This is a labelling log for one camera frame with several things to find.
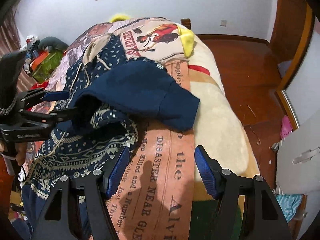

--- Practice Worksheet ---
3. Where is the navy patterned hooded sweater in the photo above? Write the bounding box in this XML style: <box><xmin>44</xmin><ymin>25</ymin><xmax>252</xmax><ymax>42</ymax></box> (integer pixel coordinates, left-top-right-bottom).
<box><xmin>22</xmin><ymin>35</ymin><xmax>200</xmax><ymax>239</ymax></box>

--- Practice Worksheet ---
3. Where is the person left hand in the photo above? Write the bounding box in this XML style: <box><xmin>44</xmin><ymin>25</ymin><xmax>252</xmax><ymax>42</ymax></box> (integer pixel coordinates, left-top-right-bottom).
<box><xmin>0</xmin><ymin>141</ymin><xmax>28</xmax><ymax>166</ymax></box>

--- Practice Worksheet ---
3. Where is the red plush toy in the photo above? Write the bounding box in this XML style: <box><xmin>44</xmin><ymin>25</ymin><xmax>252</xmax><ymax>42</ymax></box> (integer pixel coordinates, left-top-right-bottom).
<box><xmin>30</xmin><ymin>80</ymin><xmax>49</xmax><ymax>90</ymax></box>

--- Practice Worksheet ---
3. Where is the white drawer cabinet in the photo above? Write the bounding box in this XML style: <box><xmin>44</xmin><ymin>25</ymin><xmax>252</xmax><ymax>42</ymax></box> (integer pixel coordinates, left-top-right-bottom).
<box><xmin>276</xmin><ymin>111</ymin><xmax>320</xmax><ymax>194</ymax></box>

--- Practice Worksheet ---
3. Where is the green storage box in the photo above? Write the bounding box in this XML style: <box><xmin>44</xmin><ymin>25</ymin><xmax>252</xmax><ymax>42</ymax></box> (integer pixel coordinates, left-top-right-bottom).
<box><xmin>32</xmin><ymin>50</ymin><xmax>63</xmax><ymax>83</ymax></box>

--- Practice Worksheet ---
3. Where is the orange box on pile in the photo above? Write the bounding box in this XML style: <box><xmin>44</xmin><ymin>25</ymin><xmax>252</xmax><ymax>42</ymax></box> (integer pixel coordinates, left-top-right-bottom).
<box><xmin>30</xmin><ymin>51</ymin><xmax>49</xmax><ymax>71</ymax></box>

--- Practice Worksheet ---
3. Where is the cream bed mattress cover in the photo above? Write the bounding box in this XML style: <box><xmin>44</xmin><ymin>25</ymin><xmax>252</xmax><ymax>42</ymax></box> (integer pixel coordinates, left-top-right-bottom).
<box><xmin>184</xmin><ymin>33</ymin><xmax>261</xmax><ymax>203</ymax></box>

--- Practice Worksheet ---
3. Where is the newspaper print bed blanket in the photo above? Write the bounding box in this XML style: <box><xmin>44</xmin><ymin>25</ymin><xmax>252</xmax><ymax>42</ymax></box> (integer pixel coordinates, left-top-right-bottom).
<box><xmin>23</xmin><ymin>16</ymin><xmax>196</xmax><ymax>240</ymax></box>

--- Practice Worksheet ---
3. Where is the striped red gold curtain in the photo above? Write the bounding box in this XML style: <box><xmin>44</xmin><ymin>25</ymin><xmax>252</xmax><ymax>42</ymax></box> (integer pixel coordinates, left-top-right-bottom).
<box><xmin>1</xmin><ymin>10</ymin><xmax>36</xmax><ymax>92</ymax></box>

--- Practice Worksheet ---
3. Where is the grey plush toy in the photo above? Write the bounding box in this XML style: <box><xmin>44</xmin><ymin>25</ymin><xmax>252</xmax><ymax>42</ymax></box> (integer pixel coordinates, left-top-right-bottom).
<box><xmin>37</xmin><ymin>36</ymin><xmax>68</xmax><ymax>52</ymax></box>

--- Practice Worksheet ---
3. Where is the pink slipper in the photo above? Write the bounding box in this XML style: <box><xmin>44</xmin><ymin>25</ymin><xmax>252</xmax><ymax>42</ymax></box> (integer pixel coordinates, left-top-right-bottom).
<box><xmin>280</xmin><ymin>115</ymin><xmax>293</xmax><ymax>139</ymax></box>

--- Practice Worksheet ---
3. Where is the wooden wardrobe with door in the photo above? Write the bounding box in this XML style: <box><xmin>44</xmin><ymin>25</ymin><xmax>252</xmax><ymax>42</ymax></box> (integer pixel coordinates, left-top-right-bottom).
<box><xmin>269</xmin><ymin>0</ymin><xmax>315</xmax><ymax>129</ymax></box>

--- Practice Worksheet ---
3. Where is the yellow plush pillow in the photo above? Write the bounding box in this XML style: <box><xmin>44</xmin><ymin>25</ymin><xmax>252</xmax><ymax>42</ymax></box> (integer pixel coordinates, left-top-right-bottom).
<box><xmin>108</xmin><ymin>14</ymin><xmax>195</xmax><ymax>62</ymax></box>

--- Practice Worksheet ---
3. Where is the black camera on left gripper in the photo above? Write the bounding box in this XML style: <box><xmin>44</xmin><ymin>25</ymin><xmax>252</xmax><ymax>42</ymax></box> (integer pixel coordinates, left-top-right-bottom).
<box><xmin>1</xmin><ymin>50</ymin><xmax>26</xmax><ymax>115</ymax></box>

